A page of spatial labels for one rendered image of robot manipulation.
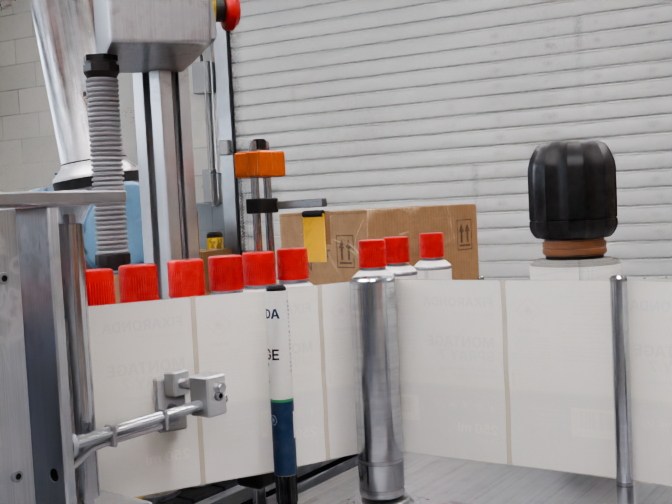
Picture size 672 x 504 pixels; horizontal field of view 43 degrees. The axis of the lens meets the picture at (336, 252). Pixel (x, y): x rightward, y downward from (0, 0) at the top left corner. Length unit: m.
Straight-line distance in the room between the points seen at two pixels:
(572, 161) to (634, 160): 4.34
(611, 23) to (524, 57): 0.52
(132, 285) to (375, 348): 0.22
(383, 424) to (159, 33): 0.41
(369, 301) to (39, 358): 0.27
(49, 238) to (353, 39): 5.21
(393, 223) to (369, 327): 0.83
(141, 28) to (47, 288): 0.36
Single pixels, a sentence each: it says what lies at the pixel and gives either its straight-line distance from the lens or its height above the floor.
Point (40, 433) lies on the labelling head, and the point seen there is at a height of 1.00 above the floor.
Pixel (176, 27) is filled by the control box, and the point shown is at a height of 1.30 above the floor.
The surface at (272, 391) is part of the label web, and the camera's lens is 0.68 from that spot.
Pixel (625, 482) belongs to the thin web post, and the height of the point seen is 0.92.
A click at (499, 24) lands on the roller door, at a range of 5.38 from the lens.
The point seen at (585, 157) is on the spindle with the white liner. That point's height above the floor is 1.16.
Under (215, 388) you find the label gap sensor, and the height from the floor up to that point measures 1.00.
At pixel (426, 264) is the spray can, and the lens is 1.16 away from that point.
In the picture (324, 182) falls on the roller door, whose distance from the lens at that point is 5.70.
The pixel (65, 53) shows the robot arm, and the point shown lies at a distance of 1.18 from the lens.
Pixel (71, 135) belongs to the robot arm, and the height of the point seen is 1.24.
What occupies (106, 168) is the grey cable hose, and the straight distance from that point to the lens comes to 0.87.
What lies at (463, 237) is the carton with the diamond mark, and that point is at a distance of 1.66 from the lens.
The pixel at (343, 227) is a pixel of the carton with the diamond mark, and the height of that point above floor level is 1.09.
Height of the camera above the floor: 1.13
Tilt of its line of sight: 3 degrees down
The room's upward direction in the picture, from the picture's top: 3 degrees counter-clockwise
